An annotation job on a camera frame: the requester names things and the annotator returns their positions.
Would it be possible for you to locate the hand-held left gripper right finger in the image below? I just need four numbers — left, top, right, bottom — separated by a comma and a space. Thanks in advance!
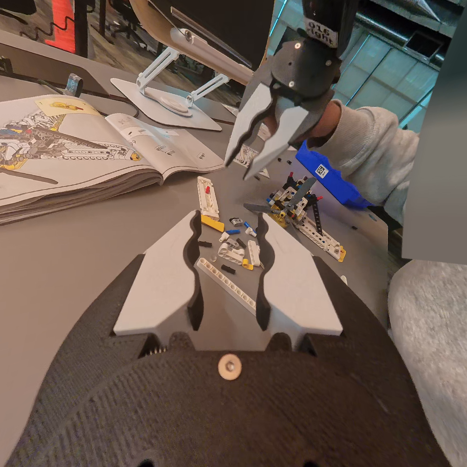
256, 213, 344, 351

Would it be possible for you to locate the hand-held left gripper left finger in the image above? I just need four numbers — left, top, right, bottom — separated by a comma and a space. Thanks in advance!
113, 210, 204, 344

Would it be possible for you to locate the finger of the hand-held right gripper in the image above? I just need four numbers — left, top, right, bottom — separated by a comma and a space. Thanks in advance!
243, 97, 311, 181
224, 71, 278, 168

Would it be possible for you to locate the long white lego beam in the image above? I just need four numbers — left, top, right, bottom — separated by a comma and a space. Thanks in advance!
197, 257, 257, 315

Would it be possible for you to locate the lego helicopter model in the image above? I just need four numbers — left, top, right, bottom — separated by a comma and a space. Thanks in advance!
243, 171, 347, 263

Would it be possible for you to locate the white lego panel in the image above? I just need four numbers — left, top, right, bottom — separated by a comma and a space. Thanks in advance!
197, 176, 220, 221

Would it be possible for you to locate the person's right forearm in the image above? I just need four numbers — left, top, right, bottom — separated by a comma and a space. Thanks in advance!
310, 99, 420, 223

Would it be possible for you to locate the short white lego beam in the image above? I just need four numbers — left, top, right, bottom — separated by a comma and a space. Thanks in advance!
218, 242, 245, 265

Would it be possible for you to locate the yellow wedge lego panel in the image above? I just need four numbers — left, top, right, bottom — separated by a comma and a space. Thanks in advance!
200, 215, 225, 233

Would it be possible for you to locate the person's right hand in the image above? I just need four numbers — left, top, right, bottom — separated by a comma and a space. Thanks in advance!
302, 99, 343, 144

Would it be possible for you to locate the striped sticker sheet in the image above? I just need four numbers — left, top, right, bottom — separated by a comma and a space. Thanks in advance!
233, 144, 271, 179

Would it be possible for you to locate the blue storage bin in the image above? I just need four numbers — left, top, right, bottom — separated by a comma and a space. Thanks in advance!
295, 140, 373, 209

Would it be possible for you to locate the black screen with tan rim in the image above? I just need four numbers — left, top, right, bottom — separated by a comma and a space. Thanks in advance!
129, 0, 275, 86

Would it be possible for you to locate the white adjustable stand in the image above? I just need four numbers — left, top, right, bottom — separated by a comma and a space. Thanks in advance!
110, 28, 256, 132

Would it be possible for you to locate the person's grey clothing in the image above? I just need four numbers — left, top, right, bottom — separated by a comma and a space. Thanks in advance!
387, 260, 467, 467

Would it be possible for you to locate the open instruction booklet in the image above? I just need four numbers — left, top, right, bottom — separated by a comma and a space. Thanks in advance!
0, 95, 225, 225

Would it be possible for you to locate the black office chair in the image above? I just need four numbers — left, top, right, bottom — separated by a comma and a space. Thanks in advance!
109, 0, 148, 50

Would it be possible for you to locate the red panel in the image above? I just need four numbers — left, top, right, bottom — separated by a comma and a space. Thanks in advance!
47, 0, 76, 52

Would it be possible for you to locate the metal ventilation duct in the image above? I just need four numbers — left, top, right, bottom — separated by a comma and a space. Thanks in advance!
354, 0, 457, 37

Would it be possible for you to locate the black desk frame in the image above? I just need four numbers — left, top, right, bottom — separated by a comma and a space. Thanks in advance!
75, 0, 106, 59

